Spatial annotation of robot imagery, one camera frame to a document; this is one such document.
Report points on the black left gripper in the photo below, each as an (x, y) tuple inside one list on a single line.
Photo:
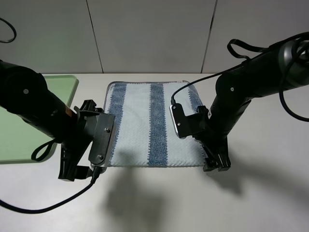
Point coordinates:
[(74, 130)]

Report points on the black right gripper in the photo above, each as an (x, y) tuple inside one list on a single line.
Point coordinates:
[(216, 124)]

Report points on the blue white striped towel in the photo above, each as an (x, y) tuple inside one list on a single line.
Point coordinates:
[(145, 135)]

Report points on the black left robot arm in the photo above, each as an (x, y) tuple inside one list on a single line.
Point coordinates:
[(25, 93)]

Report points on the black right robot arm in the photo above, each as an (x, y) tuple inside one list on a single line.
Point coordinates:
[(265, 71)]

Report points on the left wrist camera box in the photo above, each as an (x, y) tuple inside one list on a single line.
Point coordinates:
[(102, 143)]

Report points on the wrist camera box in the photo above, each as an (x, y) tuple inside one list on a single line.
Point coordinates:
[(179, 121), (102, 143)]

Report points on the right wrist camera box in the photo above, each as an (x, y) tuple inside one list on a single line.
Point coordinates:
[(179, 121)]

